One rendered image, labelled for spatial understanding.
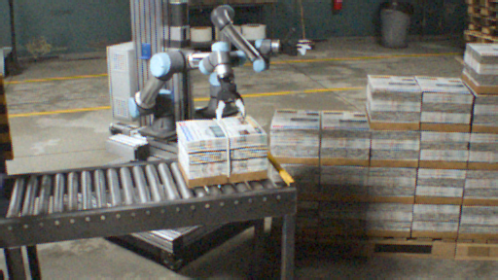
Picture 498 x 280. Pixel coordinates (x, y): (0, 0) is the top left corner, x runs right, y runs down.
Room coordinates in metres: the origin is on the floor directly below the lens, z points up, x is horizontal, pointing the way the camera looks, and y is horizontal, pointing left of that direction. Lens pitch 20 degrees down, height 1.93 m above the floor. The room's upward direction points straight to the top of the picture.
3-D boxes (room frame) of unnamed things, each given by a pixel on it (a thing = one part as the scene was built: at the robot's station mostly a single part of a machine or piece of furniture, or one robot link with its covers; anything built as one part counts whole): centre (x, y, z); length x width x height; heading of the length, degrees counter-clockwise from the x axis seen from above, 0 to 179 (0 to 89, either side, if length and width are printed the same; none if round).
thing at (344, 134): (3.46, -0.69, 0.42); 1.17 x 0.39 x 0.83; 84
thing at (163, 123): (3.35, 0.52, 0.87); 0.15 x 0.15 x 0.10
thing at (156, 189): (2.62, 0.47, 0.77); 0.47 x 0.05 x 0.05; 15
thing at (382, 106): (3.45, -0.82, 0.95); 0.38 x 0.29 x 0.23; 174
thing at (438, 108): (3.42, -1.12, 0.95); 0.38 x 0.29 x 0.23; 172
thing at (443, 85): (3.42, -1.11, 1.06); 0.37 x 0.28 x 0.01; 172
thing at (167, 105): (3.34, 0.53, 0.98); 0.13 x 0.12 x 0.14; 128
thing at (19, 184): (2.45, 1.09, 0.77); 0.47 x 0.05 x 0.05; 15
